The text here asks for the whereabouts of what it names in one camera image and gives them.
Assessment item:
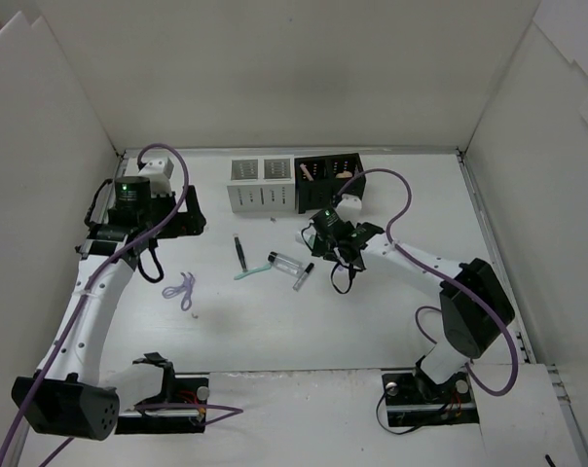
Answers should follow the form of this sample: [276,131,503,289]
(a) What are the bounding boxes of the teal eyebrow razor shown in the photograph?
[234,263,272,281]

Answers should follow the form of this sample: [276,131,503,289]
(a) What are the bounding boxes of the black slotted organizer box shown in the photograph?
[294,153,364,214]

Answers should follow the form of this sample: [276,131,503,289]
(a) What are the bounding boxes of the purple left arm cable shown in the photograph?
[0,143,244,467]

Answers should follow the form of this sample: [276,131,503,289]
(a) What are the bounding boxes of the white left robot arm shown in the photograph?
[12,158,205,441]

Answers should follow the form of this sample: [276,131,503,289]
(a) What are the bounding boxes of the black eyeliner pencil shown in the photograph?
[233,233,248,272]

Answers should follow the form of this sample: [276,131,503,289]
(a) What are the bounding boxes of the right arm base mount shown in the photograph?
[375,371,480,436]

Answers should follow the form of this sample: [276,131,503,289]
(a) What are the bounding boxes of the white slotted organizer box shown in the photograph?
[227,155,296,213]

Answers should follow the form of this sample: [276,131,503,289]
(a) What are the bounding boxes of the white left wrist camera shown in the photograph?
[138,158,174,198]

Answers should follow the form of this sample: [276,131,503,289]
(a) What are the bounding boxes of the pink makeup applicator stick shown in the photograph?
[299,163,314,182]

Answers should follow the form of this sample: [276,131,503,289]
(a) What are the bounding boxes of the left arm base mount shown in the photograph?
[114,374,209,435]

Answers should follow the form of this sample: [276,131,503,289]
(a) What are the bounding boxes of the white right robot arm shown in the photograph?
[297,206,520,401]

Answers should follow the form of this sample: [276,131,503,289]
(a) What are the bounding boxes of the clear bottle black cap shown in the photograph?
[268,251,304,277]

